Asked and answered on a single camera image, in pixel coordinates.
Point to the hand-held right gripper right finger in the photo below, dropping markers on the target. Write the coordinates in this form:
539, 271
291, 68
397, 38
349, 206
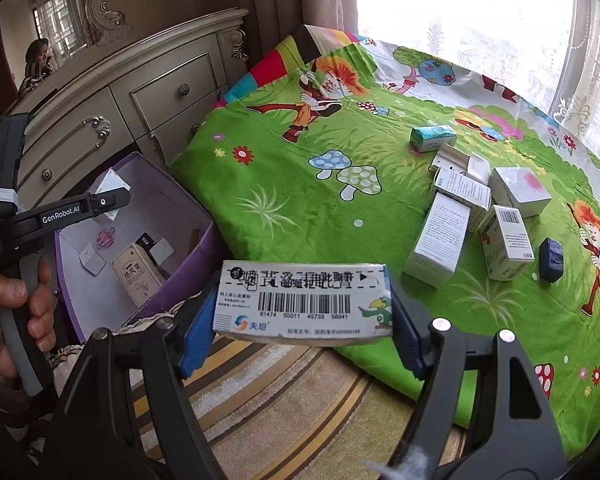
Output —
409, 347

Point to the large white box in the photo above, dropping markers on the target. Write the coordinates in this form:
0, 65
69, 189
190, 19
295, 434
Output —
137, 275

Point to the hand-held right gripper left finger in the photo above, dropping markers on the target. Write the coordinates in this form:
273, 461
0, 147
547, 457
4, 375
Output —
197, 340

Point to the pink binder clip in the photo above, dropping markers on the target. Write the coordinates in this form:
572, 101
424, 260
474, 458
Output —
105, 237

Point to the white box with barcode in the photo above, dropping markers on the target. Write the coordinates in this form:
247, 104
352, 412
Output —
505, 245

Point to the white box with text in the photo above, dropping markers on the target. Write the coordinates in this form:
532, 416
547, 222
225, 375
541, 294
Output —
462, 192

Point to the beige curtain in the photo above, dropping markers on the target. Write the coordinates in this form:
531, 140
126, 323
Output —
300, 0

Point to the cream dresser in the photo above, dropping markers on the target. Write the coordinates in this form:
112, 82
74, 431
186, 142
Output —
170, 90

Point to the purple storage box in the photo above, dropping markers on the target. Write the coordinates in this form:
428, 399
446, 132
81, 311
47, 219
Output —
145, 205

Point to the tall white box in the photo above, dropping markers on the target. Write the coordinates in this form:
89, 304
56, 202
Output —
437, 240

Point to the white plastic holder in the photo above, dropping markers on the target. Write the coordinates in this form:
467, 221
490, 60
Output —
455, 157

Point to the dark blue small object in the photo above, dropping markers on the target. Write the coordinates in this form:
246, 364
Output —
551, 260

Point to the striped towel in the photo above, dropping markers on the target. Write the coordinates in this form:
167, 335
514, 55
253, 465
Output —
260, 410

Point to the white paper card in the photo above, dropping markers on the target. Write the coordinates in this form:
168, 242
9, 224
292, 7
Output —
92, 260

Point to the teal box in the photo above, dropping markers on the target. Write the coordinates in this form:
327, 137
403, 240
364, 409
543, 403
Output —
432, 136

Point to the small white box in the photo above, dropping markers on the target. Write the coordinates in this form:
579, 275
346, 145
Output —
162, 252

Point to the printed green blanket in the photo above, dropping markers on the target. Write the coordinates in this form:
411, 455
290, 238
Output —
290, 210

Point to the long white box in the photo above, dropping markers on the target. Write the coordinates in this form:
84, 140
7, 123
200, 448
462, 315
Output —
520, 190

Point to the white fluff tuft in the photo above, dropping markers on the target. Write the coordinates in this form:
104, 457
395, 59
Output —
395, 465

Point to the white box with parrot print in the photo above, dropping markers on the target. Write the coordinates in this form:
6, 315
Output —
305, 300

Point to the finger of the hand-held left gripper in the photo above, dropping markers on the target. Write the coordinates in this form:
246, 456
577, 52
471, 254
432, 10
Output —
110, 201

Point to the grey white box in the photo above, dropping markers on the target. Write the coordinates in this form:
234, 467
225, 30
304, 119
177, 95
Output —
111, 180

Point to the ornate framed mirror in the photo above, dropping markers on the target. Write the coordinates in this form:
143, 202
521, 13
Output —
10, 35

